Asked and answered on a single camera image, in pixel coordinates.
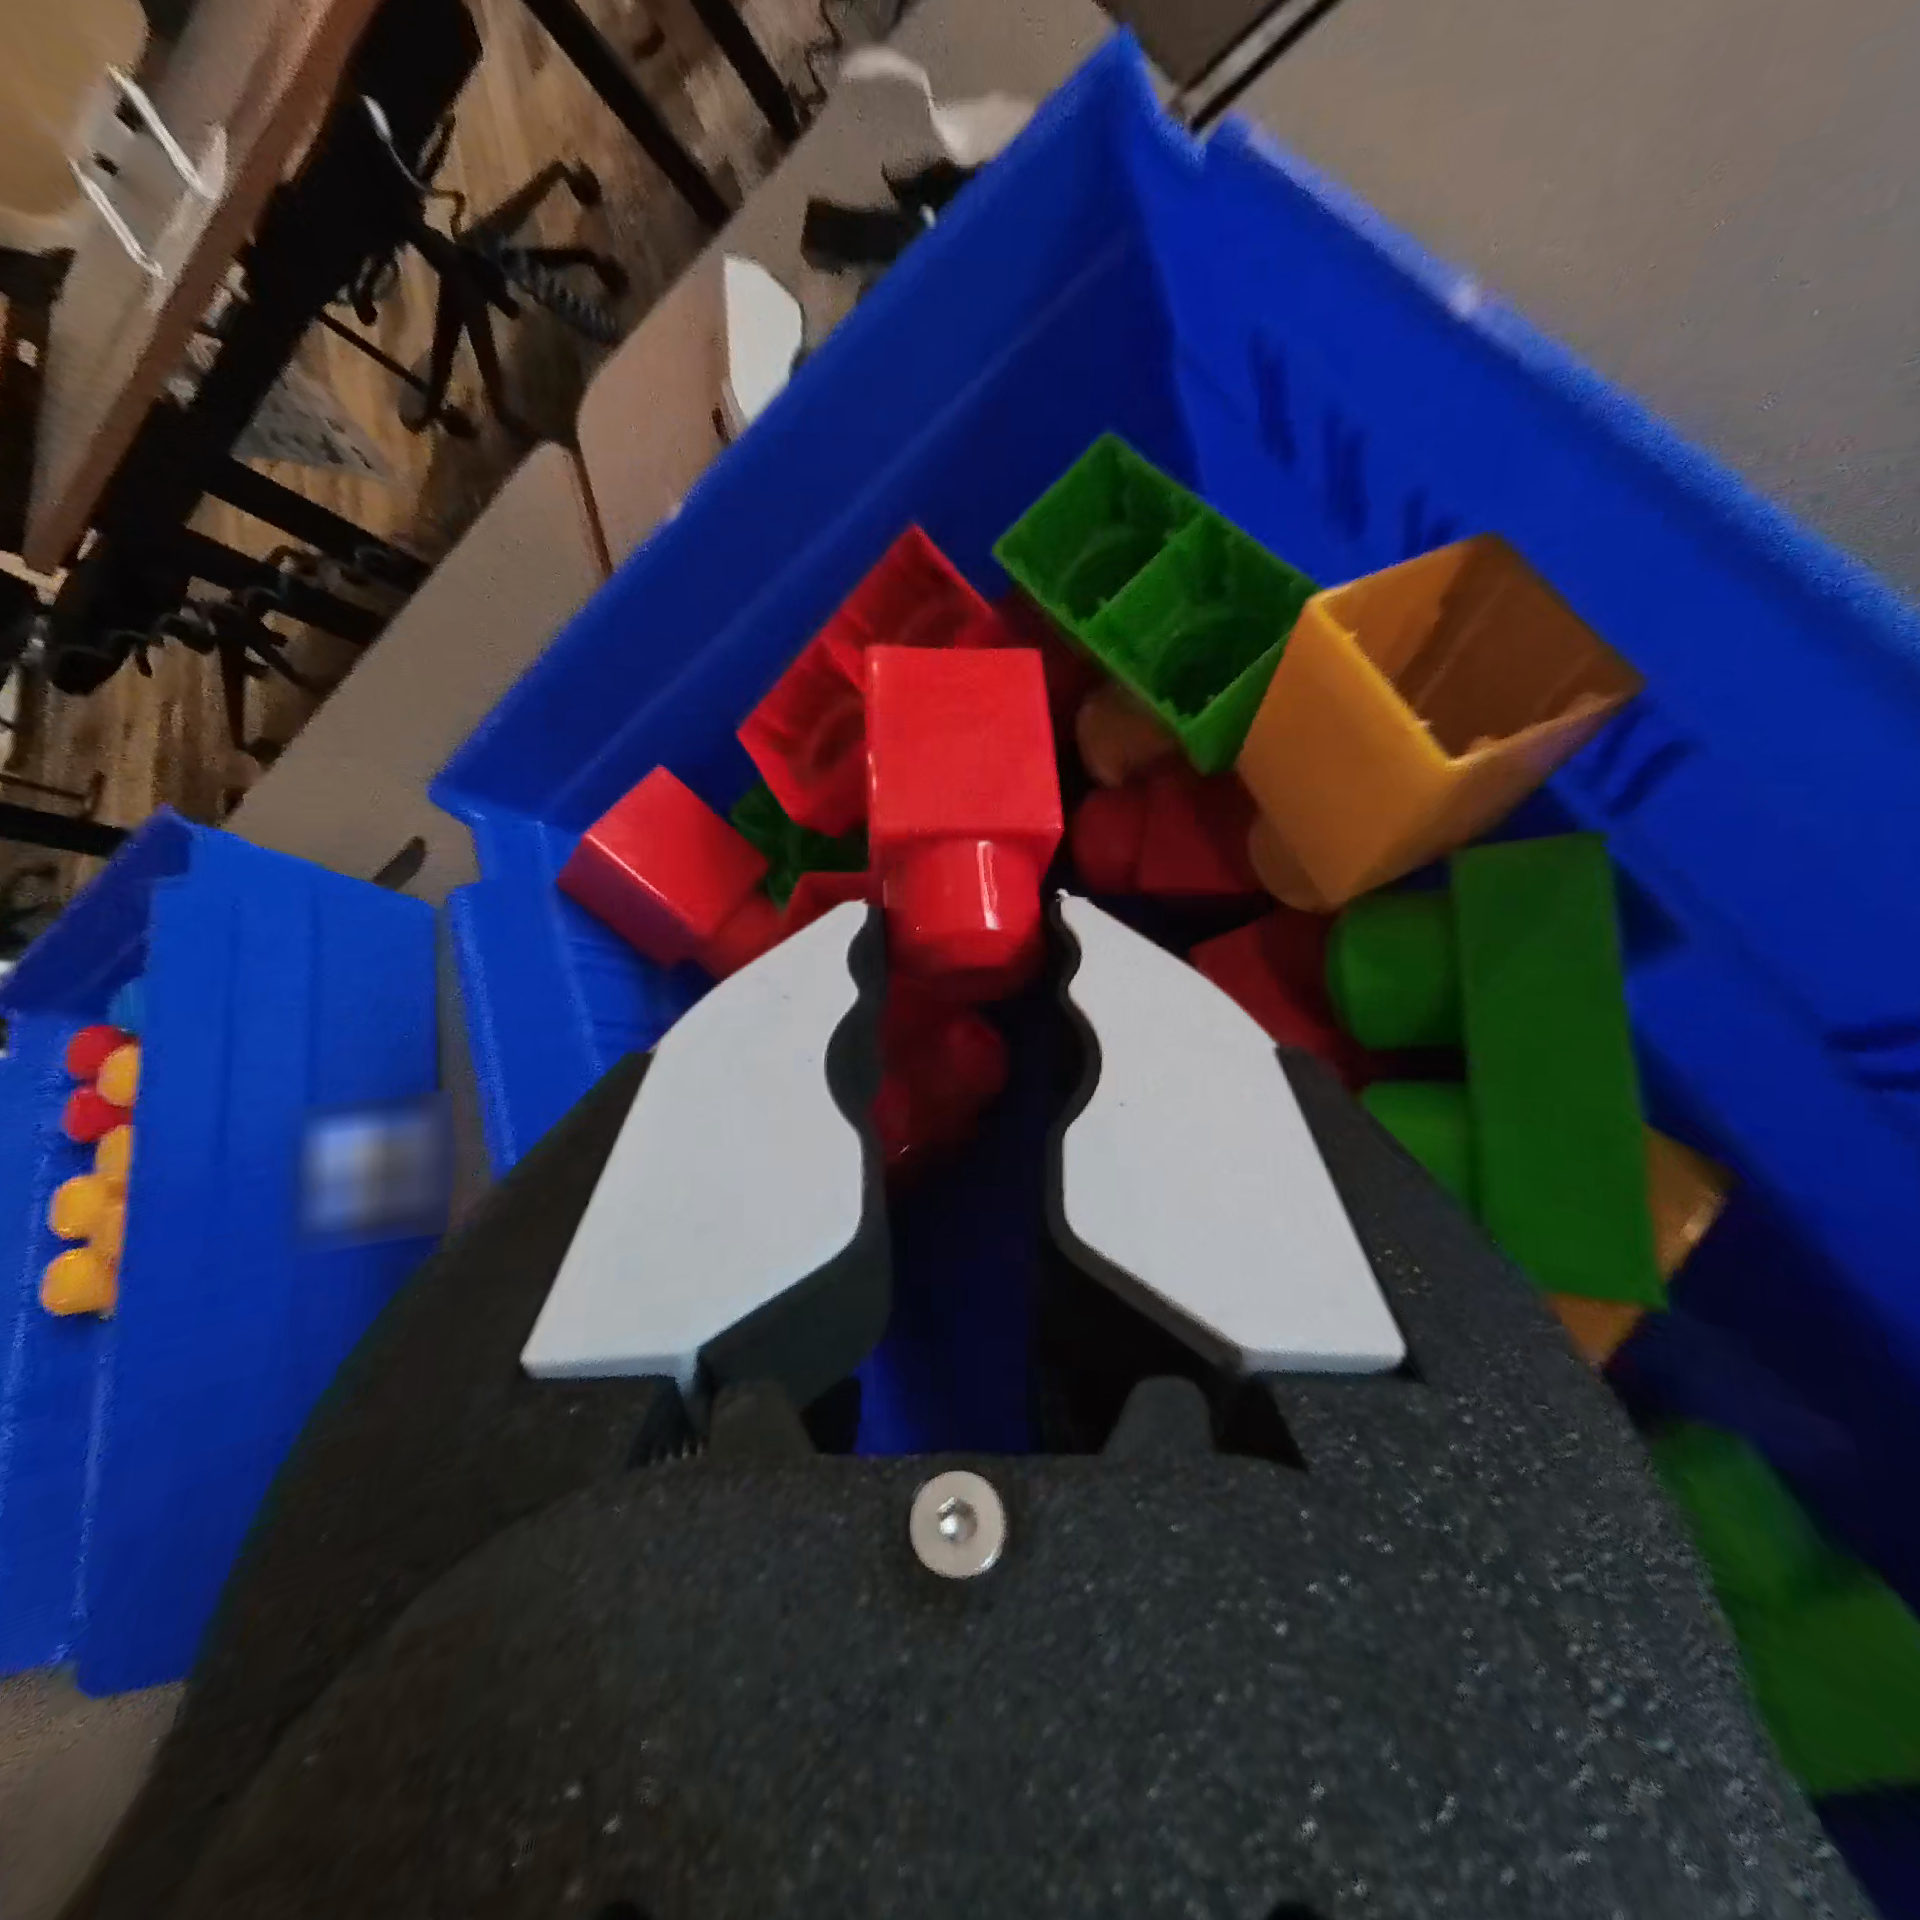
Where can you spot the white and black plastic part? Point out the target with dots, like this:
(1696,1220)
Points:
(939,107)

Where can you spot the pile of mega blocks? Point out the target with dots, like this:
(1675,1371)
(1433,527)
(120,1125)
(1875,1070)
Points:
(1547,1049)

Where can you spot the clear acrylic sign holder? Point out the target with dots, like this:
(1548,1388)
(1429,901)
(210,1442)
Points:
(143,164)

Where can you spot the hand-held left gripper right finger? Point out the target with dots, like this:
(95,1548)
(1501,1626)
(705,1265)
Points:
(1215,1187)

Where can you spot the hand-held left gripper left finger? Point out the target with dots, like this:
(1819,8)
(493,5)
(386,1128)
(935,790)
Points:
(705,1187)

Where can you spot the wooden table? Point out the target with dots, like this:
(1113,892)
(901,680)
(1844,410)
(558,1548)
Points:
(263,182)

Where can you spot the blue plastic bin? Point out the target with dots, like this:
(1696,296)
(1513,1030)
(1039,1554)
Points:
(226,1425)
(1275,269)

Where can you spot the black office chair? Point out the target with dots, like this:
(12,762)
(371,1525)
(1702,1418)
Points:
(226,600)
(493,256)

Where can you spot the red mega block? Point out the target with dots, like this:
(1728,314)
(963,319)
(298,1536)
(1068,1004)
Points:
(960,782)
(91,1111)

